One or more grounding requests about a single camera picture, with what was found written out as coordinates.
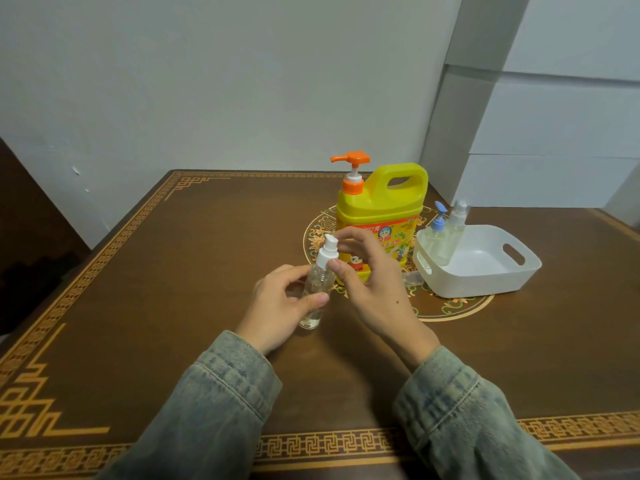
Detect person's left hand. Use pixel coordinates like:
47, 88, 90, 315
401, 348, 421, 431
235, 264, 331, 357

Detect clear bottle with white pump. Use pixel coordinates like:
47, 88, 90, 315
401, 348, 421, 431
298, 234, 341, 331

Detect person's right forearm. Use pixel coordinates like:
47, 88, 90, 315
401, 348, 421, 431
392, 346, 582, 480

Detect person's left forearm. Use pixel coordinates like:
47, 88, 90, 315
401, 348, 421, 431
96, 330, 284, 480

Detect person's right hand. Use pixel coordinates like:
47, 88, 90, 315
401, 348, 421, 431
327, 226, 442, 368

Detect small bottle with clear cap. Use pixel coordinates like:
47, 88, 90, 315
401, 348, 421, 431
442, 199, 472, 266

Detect white drawer cabinet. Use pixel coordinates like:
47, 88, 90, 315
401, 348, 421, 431
419, 0, 640, 229

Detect yellow detergent bottle orange pump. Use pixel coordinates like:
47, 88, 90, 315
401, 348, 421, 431
330, 151, 430, 286

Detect white plastic basket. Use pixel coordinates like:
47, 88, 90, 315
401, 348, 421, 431
412, 224, 543, 299

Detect small bottle with blue pump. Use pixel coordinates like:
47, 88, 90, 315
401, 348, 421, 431
424, 201, 451, 266

